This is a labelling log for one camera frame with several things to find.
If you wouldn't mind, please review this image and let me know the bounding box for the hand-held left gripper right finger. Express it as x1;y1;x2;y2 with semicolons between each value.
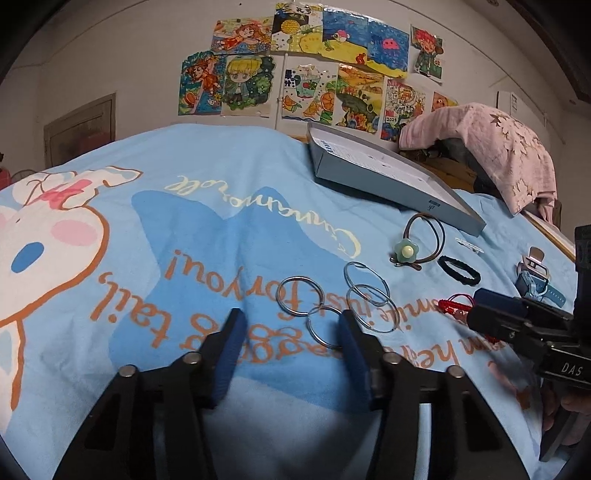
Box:
336;309;532;480

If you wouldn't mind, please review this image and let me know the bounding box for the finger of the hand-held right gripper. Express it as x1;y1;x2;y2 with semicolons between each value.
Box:
475;287;574;329
467;304;574;361

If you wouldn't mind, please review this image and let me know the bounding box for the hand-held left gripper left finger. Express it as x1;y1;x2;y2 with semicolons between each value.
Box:
53;308;247;480

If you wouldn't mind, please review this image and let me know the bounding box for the blue wrist watch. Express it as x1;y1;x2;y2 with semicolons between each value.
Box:
515;247;568;306

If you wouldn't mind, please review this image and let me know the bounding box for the silver metal ring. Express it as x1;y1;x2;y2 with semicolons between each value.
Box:
350;285;396;333
305;306;345;348
277;275;327;317
344;261;390;305

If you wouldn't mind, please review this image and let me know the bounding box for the black braided hair tie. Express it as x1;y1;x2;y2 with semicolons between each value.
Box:
437;255;482;288

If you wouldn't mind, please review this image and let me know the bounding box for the brown hair tie green flower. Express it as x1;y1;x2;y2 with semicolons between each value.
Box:
389;213;445;270

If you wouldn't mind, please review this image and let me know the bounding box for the grey tray with grid paper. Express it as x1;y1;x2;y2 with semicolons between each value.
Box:
307;121;488;236

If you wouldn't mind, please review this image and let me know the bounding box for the person's right hand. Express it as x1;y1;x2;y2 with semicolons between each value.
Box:
542;385;578;433

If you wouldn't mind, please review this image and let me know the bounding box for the light blue printed blanket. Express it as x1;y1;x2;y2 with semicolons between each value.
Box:
0;122;583;480

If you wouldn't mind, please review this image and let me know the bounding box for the dark grey bundle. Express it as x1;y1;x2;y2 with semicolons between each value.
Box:
427;136;509;195

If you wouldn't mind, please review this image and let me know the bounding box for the pink floral cloth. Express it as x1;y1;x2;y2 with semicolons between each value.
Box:
399;104;557;217

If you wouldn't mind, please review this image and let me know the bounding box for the wooden bed frame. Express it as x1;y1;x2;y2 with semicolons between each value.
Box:
288;134;578;264

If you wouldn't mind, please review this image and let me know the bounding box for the white wall pipe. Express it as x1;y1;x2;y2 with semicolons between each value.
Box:
276;53;289;134

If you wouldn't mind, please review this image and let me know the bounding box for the recessed wall cabinet door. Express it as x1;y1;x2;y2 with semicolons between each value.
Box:
44;92;116;167

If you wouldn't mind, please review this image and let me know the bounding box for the group of colourful wall drawings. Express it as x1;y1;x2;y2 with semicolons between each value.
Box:
178;2;460;141

